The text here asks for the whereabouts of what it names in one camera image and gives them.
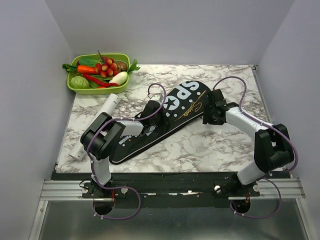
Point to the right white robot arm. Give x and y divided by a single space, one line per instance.
272 149

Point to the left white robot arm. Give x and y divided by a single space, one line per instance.
101 139

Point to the green leafy toy vegetable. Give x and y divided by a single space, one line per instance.
134 67

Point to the white toy radish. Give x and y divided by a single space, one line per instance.
120 78

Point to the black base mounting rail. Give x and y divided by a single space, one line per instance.
157 190

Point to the green toy cabbage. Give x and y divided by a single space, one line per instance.
79 82

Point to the orange toy carrot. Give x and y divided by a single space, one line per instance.
83 69

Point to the green plastic basket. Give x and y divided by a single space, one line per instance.
72 72

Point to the white shuttlecock tube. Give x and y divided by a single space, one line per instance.
78 152

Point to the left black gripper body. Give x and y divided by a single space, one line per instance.
159 119

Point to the black racket cover bag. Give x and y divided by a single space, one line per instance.
182 105

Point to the red toy cherry bunch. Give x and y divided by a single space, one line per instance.
107 67

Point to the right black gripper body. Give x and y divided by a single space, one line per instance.
208 116

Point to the red toy chili pepper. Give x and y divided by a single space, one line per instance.
96 83

